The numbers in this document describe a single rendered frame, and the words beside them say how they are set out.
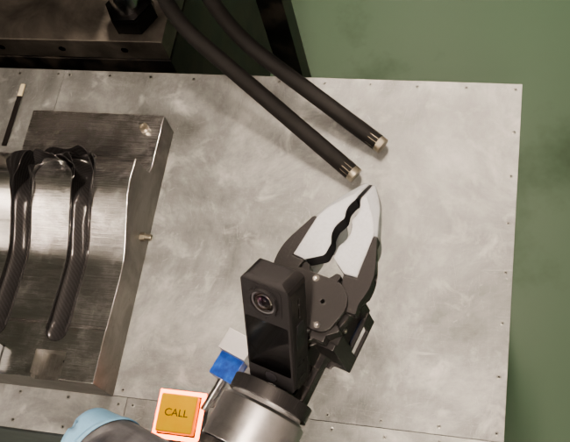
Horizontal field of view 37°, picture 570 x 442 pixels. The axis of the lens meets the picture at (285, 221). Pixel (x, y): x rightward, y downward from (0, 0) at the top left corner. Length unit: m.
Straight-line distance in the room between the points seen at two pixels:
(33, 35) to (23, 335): 0.70
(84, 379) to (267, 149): 0.52
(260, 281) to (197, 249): 0.86
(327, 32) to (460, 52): 0.41
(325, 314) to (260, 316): 0.07
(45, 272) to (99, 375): 0.21
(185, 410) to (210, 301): 0.20
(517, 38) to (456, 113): 1.10
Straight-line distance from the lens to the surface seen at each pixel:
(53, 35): 1.88
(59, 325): 1.45
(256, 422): 0.70
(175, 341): 1.47
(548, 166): 2.43
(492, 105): 1.57
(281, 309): 0.65
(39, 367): 1.47
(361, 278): 0.72
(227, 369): 1.38
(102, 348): 1.41
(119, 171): 1.47
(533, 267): 2.30
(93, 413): 0.86
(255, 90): 1.54
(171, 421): 1.39
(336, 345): 0.72
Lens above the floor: 2.14
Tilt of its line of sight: 64 degrees down
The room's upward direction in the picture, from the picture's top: 23 degrees counter-clockwise
